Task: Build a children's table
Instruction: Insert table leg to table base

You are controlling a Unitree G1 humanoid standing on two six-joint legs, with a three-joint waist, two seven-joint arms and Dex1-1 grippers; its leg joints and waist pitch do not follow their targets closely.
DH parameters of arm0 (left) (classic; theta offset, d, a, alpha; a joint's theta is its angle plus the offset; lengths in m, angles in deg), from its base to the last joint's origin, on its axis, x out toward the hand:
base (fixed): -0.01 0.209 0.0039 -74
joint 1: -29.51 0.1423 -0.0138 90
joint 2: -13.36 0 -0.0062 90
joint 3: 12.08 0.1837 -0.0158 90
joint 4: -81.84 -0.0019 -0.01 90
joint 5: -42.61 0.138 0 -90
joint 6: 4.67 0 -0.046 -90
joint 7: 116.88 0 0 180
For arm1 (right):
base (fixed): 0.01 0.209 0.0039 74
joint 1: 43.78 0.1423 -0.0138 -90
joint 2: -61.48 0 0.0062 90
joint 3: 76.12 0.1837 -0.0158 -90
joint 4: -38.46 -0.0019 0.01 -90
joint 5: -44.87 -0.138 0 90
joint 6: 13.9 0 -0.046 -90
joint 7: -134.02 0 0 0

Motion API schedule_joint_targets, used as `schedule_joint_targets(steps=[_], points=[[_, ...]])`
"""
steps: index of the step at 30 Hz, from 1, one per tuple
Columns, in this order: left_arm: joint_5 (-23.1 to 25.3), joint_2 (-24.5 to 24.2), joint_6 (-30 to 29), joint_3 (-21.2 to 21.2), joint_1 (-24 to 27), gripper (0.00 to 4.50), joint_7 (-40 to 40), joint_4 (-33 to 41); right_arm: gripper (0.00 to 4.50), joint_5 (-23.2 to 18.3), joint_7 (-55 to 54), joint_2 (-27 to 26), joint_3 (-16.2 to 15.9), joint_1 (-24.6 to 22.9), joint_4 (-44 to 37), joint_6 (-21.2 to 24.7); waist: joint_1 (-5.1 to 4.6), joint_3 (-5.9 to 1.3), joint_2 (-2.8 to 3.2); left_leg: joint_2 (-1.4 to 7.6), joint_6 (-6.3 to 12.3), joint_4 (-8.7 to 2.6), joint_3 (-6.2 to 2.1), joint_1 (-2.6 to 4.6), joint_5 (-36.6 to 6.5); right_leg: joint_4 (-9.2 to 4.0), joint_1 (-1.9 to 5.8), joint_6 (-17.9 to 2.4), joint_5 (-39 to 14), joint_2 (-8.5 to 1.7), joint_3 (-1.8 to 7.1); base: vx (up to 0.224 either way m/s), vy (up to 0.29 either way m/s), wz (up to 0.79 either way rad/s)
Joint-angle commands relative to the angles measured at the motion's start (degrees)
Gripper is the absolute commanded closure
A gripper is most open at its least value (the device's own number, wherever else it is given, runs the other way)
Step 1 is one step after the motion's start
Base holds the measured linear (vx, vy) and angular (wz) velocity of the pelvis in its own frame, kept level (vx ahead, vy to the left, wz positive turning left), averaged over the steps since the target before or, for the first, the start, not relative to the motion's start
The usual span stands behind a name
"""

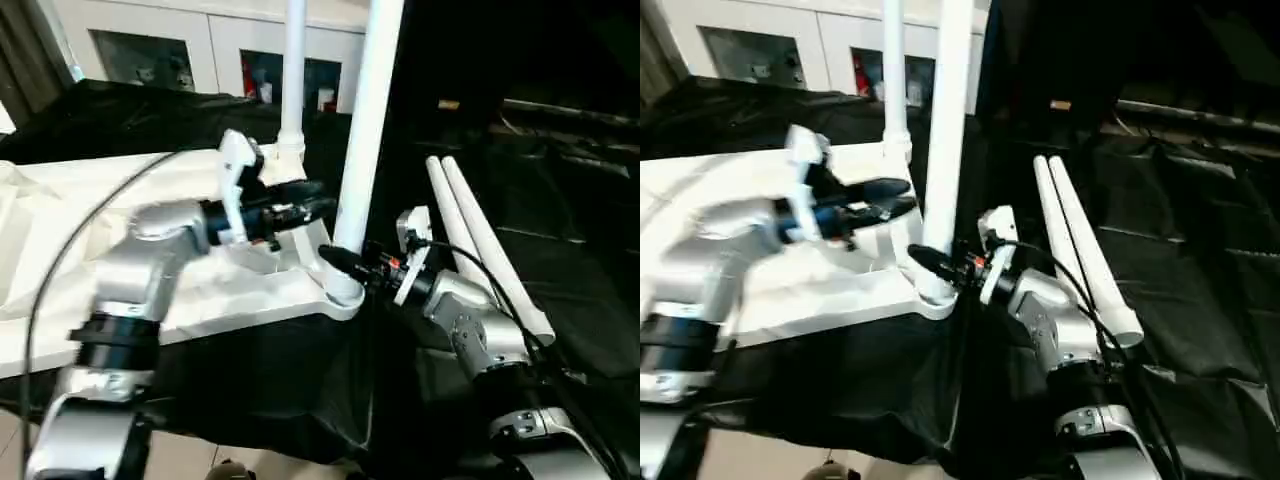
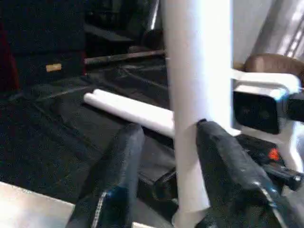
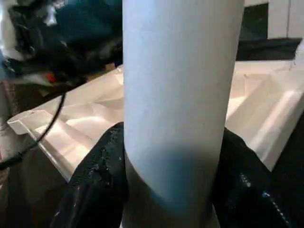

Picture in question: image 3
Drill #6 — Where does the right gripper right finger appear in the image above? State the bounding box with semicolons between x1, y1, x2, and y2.
212;127;304;228

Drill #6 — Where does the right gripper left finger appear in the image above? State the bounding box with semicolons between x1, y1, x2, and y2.
51;122;130;228

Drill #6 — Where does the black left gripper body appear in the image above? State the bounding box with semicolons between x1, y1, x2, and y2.
9;39;124;90

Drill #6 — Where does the white plastic table top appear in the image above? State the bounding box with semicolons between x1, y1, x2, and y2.
7;60;304;181

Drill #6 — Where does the black mat cover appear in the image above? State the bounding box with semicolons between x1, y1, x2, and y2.
0;7;304;228

